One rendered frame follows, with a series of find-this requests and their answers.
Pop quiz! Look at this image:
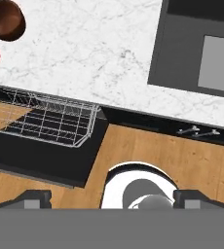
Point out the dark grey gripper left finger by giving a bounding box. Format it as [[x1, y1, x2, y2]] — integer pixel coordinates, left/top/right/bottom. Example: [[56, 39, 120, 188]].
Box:
[[0, 190, 53, 210]]

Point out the dark grey sink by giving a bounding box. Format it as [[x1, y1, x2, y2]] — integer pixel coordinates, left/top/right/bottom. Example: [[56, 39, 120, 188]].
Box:
[[147, 0, 224, 100]]

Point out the white and black round thing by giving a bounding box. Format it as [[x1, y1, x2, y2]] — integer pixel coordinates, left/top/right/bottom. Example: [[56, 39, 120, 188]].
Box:
[[99, 160, 180, 210]]

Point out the black cupboard front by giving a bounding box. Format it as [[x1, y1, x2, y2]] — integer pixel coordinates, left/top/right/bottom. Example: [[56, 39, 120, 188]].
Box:
[[99, 105, 224, 149]]

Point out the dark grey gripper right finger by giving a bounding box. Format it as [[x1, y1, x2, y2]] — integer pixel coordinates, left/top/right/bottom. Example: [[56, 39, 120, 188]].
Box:
[[172, 189, 224, 210]]

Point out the wire dishwasher rack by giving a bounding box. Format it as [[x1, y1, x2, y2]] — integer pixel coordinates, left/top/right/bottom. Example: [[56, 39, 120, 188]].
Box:
[[0, 83, 102, 149]]

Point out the silver cupboard handle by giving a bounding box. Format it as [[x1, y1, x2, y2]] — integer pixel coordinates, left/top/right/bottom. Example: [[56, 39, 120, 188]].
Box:
[[176, 124, 202, 136], [195, 128, 222, 138]]

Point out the brown bowl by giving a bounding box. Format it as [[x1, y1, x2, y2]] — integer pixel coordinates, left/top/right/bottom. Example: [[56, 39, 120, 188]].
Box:
[[0, 0, 27, 43]]

